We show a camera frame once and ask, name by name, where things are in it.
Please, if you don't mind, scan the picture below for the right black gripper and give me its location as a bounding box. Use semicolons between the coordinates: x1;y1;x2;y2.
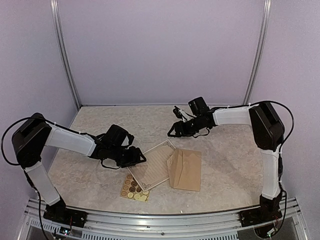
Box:
168;115;207;137

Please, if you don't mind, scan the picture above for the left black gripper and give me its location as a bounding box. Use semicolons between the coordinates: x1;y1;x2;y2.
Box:
108;144;147;168

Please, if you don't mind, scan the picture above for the ornate bordered letter paper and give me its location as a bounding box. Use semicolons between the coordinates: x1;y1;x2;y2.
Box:
128;139;176;191

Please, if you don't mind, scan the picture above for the brown kraft envelope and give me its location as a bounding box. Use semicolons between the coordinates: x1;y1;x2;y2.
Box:
167;148;202;192

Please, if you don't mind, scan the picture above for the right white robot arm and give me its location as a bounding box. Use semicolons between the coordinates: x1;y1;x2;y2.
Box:
167;97;289;222

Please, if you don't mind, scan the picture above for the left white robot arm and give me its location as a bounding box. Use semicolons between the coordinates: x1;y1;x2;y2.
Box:
11;112;147;223

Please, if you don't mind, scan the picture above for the round sticker sheet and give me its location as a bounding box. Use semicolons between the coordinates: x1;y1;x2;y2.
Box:
120;174;150;202

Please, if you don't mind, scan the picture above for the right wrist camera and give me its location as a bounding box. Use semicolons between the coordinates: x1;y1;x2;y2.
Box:
172;106;192;123

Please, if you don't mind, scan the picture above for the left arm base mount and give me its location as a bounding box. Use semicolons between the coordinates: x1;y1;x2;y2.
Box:
43;199;88;228

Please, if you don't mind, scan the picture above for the front aluminium rail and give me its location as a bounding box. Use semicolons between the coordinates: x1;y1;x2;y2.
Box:
17;198;308;240

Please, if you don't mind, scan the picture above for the right aluminium frame post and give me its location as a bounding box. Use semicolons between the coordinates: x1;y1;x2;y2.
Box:
242;0;272;105

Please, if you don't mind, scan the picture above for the aluminium frame post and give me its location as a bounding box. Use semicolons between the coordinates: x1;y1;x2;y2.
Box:
50;0;82;111
242;0;272;105

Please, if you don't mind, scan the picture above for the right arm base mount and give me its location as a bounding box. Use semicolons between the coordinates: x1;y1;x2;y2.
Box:
239;193;283;227

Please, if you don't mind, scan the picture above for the left aluminium frame post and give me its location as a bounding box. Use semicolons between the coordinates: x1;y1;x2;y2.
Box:
50;0;82;111

